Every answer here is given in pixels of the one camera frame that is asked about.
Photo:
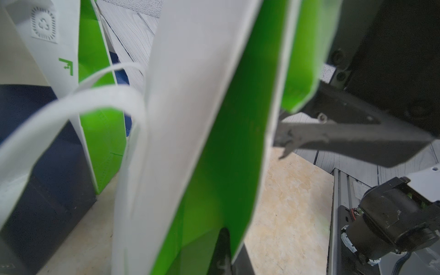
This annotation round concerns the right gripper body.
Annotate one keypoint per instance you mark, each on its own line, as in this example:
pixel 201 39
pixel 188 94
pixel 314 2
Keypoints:
pixel 391 51

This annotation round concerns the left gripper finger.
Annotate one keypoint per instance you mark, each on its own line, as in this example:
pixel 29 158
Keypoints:
pixel 221 263

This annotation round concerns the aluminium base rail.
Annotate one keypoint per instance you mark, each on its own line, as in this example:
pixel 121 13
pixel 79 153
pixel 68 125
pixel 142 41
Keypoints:
pixel 347 195

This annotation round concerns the navy beige bag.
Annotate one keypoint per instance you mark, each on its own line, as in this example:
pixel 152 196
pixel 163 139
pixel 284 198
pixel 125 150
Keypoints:
pixel 47 182

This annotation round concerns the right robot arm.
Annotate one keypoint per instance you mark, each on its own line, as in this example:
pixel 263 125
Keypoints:
pixel 399 216

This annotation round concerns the green white bag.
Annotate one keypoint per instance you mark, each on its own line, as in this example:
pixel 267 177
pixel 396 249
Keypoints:
pixel 60 44
pixel 204 114

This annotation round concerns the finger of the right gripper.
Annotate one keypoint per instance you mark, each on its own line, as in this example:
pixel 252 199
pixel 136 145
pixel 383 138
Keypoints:
pixel 353 128

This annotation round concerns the back right blue bag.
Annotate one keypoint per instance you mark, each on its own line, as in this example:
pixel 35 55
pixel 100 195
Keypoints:
pixel 122 78

